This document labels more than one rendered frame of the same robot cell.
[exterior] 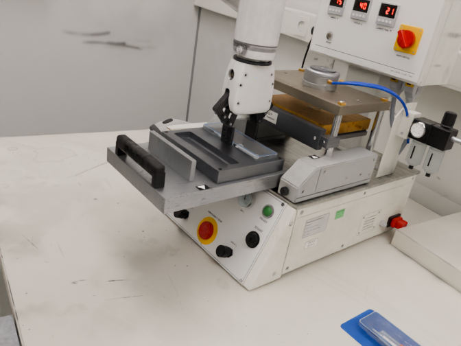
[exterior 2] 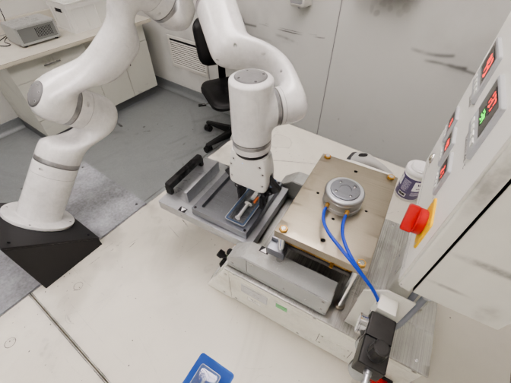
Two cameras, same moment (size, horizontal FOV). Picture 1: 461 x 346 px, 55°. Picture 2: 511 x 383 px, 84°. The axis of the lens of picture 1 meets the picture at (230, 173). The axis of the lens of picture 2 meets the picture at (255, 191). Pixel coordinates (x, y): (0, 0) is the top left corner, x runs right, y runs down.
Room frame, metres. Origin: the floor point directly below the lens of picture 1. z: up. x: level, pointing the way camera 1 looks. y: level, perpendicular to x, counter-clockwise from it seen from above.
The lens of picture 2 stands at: (0.71, -0.49, 1.56)
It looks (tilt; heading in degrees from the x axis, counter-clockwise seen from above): 46 degrees down; 72
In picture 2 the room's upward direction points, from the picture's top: straight up
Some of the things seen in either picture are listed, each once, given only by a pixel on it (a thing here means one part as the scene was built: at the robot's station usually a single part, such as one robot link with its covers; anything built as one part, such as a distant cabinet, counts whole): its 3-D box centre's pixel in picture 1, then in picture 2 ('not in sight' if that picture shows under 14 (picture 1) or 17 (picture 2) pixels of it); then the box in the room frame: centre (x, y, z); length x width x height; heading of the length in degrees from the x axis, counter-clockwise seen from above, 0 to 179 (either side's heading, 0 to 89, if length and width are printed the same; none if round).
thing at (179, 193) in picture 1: (201, 158); (224, 194); (0.80, 0.06, 0.97); 0.30 x 0.22 x 0.08; 132
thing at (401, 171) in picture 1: (310, 156); (338, 254); (1.03, -0.19, 0.93); 0.46 x 0.35 x 0.01; 132
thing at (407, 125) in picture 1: (427, 141); (367, 344); (0.93, -0.41, 1.05); 0.15 x 0.05 x 0.15; 42
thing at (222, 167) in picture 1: (221, 150); (239, 197); (0.83, 0.03, 0.98); 0.20 x 0.17 x 0.03; 42
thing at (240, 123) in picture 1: (246, 126); (322, 194); (1.06, -0.02, 0.96); 0.25 x 0.05 x 0.07; 132
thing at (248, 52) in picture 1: (253, 50); (251, 141); (0.86, 0.00, 1.18); 0.09 x 0.08 x 0.03; 132
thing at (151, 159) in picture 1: (138, 159); (185, 172); (0.70, 0.16, 0.99); 0.15 x 0.02 x 0.04; 42
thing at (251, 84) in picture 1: (248, 82); (252, 163); (0.86, 0.00, 1.12); 0.10 x 0.08 x 0.11; 132
